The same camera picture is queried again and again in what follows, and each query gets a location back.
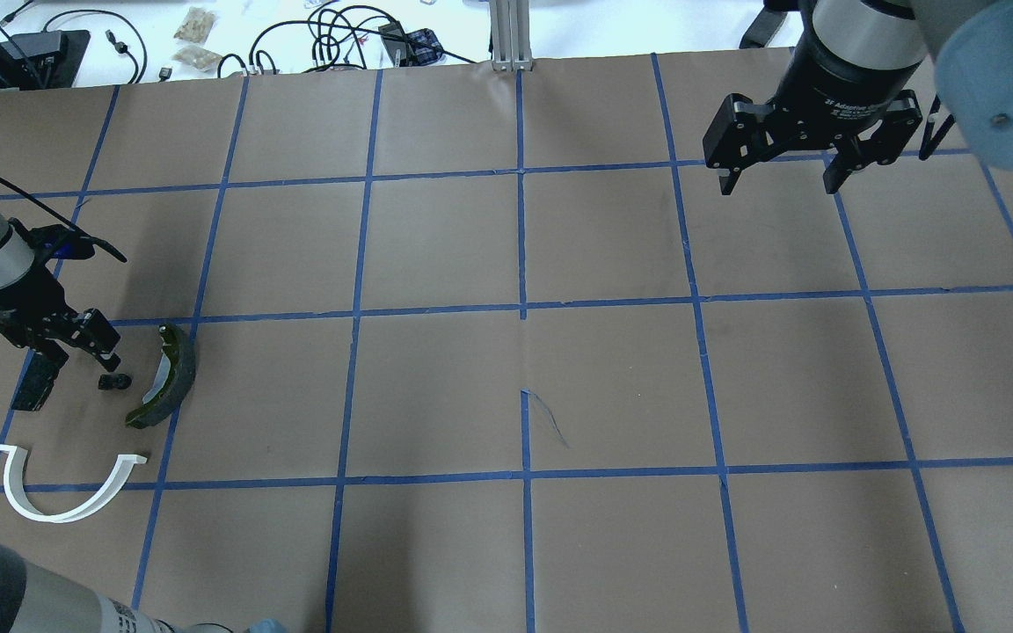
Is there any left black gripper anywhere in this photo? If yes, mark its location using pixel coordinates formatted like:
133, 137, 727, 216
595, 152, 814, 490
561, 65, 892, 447
0, 264, 121, 372

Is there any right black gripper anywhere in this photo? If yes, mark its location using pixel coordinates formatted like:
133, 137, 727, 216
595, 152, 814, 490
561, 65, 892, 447
703, 27, 923, 196

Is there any black brake pad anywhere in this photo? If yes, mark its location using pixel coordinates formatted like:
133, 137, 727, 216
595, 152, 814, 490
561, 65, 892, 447
11, 358, 61, 412

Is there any white curved plastic part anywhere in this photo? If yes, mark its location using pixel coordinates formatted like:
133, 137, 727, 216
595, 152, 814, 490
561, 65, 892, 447
0, 445, 149, 525

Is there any aluminium frame post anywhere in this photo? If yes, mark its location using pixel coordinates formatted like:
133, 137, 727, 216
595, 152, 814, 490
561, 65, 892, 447
487, 0, 534, 72

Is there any brown paper table mat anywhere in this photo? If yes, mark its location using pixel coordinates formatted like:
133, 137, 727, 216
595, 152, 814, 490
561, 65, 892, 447
0, 49, 1013, 632

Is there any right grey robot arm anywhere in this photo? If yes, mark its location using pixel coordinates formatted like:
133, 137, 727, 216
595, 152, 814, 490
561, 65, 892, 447
703, 1, 1013, 195

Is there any black cable bundle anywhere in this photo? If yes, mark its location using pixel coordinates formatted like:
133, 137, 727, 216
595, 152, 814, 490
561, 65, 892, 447
216, 4, 477, 78

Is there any green brake shoe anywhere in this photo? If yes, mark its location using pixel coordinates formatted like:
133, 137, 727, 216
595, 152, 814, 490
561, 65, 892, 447
124, 322, 197, 429

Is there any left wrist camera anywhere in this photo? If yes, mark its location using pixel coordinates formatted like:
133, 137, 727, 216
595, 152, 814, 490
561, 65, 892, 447
12, 222, 128, 266

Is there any small black bearing gear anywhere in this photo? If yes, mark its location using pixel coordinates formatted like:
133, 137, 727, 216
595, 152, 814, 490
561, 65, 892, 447
98, 373, 133, 391

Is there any black monitor stand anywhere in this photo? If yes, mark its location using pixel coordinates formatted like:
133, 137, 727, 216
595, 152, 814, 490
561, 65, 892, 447
0, 25, 91, 90

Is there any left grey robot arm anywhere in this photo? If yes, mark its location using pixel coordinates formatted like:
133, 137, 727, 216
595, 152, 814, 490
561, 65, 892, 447
0, 177, 128, 372

